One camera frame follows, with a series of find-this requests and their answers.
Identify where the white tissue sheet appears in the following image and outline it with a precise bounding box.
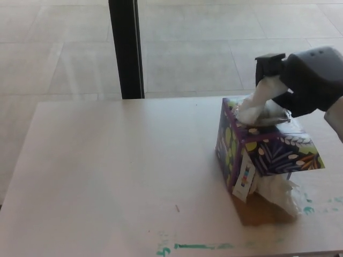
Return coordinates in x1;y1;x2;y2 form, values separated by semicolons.
236;75;289;125

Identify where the black window frame post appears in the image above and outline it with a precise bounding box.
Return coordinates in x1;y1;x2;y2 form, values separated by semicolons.
108;0;146;100

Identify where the crumpled white tissues bunch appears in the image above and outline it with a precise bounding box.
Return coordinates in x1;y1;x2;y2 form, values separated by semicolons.
252;175;301;217

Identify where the purple floral tissue box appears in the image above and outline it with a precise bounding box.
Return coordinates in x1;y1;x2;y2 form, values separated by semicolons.
215;96;327;227

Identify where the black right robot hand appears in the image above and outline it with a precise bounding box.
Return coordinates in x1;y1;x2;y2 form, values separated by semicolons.
254;46;343;119

